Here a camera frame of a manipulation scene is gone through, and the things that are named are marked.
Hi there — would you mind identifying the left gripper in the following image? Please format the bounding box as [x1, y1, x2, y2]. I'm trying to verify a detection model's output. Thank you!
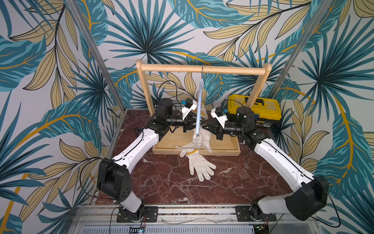
[166, 112, 206, 133]

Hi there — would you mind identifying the white glove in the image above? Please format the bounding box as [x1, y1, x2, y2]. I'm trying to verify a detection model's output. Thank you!
[186, 150, 216, 182]
[200, 103, 209, 120]
[191, 129, 212, 153]
[175, 141, 197, 158]

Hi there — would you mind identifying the light blue clip hanger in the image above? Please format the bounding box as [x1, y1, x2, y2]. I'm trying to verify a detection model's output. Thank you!
[195, 65, 204, 138]

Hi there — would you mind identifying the white glove bottom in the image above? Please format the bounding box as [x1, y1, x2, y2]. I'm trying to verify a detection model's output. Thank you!
[186, 150, 216, 182]

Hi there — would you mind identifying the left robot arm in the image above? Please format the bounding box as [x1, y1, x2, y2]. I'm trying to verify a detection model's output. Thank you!
[97, 98, 201, 215]

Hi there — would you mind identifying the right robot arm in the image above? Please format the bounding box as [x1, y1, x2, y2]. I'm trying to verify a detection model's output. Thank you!
[201, 106, 329, 221]

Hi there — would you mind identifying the white glove back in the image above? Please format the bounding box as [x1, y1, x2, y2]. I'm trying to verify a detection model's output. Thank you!
[175, 141, 197, 158]

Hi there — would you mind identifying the wooden hanging rack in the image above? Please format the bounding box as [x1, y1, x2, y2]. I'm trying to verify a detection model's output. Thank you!
[135, 59, 272, 156]

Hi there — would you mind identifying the yellow black toolbox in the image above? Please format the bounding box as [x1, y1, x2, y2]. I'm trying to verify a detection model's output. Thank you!
[228, 95, 281, 128]

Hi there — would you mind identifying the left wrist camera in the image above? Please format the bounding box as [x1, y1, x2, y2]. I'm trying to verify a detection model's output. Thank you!
[181, 98, 197, 120]

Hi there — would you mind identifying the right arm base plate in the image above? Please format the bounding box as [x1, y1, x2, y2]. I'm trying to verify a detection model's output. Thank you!
[235, 205, 277, 222]

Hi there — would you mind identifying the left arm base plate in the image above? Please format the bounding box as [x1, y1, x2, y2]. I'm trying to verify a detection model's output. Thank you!
[116, 206, 159, 223]

